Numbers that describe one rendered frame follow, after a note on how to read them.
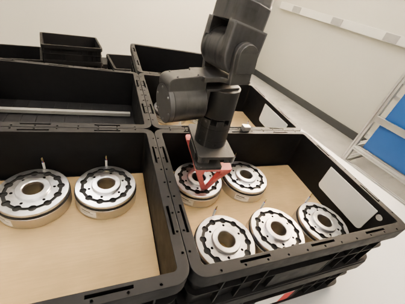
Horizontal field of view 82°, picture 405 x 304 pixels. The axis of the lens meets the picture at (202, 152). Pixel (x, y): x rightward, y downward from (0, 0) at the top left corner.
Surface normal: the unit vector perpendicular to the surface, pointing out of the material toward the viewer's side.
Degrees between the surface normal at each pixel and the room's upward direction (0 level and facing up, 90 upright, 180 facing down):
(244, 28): 84
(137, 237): 0
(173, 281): 0
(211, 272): 0
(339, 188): 90
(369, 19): 90
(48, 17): 90
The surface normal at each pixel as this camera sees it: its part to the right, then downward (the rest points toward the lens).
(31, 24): 0.47, 0.61
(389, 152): -0.86, 0.14
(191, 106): 0.50, 0.36
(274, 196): 0.22, -0.78
